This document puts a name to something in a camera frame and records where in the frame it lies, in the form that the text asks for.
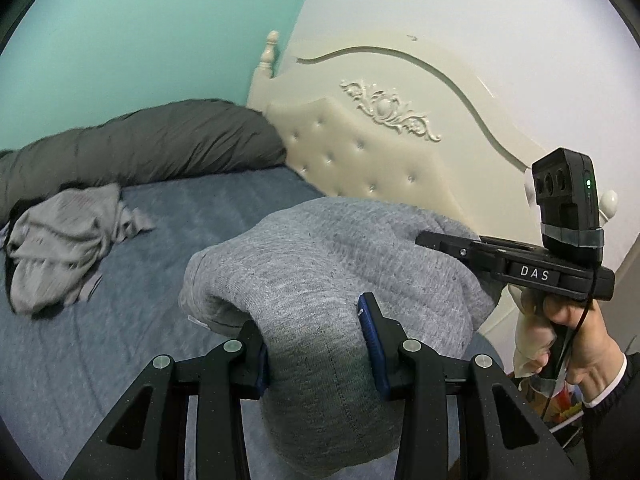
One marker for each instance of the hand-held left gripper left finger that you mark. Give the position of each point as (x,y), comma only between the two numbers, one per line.
(260,375)

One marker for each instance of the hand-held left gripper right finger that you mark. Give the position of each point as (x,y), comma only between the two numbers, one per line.
(370,335)

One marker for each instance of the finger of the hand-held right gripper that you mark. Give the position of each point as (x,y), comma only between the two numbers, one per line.
(494,285)
(450,245)

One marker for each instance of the grey long-sleeve shirt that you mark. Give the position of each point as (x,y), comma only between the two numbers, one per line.
(325,260)

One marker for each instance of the person's right forearm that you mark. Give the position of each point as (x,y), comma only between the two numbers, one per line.
(615,435)

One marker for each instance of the person's right hand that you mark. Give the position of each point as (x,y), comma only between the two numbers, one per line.
(595,355)

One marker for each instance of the cream tufted headboard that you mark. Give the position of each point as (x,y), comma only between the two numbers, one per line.
(450,110)

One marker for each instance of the blue patterned bed sheet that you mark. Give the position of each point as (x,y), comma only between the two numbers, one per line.
(125,350)

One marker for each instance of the light grey crumpled garment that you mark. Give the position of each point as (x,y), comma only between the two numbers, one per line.
(60,240)

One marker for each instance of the dark grey duvet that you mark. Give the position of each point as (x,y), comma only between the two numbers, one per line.
(150,145)

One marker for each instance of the black crumpled garment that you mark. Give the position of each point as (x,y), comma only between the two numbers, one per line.
(7,280)

